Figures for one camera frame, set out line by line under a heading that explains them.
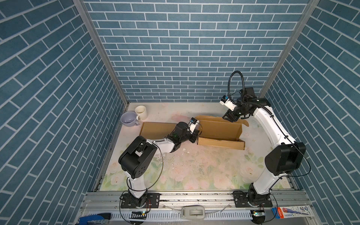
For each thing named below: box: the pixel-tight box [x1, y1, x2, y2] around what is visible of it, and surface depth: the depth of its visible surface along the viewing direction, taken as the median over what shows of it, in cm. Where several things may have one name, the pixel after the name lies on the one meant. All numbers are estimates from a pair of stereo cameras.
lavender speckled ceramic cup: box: [120, 111, 139, 128], surface depth 106 cm
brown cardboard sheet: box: [195, 115, 250, 151], surface depth 86 cm
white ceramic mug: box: [134, 105, 148, 120], surface depth 106 cm
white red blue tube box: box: [271, 205, 315, 219], surface depth 71 cm
